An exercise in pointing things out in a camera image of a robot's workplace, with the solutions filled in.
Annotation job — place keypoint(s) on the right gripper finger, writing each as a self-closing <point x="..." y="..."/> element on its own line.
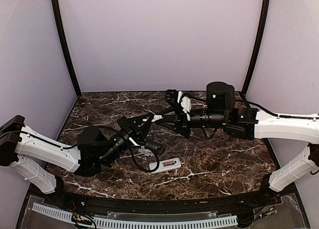
<point x="169" y="125"/>
<point x="168" y="118"/>

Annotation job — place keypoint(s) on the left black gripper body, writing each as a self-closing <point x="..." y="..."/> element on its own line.
<point x="124" y="123"/>

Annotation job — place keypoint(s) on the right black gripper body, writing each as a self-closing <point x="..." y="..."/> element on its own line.
<point x="182" y="124"/>

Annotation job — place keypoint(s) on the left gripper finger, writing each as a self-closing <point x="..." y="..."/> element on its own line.
<point x="145" y="125"/>
<point x="143" y="118"/>

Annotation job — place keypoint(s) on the white remote control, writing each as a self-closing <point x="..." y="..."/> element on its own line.
<point x="162" y="168"/>

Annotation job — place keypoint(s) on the white battery cover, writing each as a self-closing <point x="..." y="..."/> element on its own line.
<point x="157" y="117"/>

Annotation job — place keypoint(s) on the orange battery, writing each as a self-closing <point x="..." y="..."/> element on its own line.
<point x="169" y="163"/>

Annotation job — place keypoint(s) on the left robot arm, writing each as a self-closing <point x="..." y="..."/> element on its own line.
<point x="96" y="146"/>

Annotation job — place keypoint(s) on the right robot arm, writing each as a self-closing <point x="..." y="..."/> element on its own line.
<point x="246" y="123"/>

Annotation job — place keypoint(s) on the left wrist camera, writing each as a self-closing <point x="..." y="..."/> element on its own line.
<point x="148" y="147"/>

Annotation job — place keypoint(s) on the black front rail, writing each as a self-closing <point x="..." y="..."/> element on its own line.
<point x="101" y="205"/>

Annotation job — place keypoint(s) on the white slotted cable duct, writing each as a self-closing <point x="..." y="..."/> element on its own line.
<point x="115" y="220"/>

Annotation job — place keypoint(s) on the left black frame post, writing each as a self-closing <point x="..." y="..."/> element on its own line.
<point x="64" y="46"/>

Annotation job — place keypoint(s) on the black frame post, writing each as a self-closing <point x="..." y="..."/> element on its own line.
<point x="64" y="46"/>
<point x="257" y="46"/>

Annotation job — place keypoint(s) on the right black frame post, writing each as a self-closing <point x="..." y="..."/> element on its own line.
<point x="257" y="46"/>

